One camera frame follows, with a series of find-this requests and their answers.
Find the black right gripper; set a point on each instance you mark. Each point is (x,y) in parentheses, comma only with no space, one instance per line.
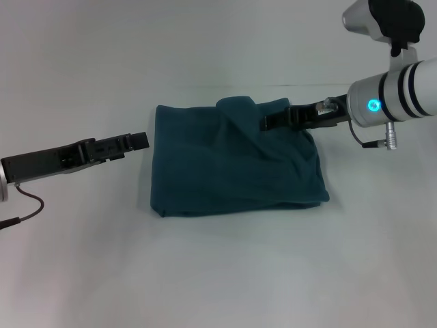
(321,112)

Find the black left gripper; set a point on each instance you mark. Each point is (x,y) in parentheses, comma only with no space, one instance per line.
(41,162)

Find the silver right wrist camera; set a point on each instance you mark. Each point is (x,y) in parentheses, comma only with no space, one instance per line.
(392,17)

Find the teal blue t-shirt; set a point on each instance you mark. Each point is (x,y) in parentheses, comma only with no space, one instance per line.
(239,164)

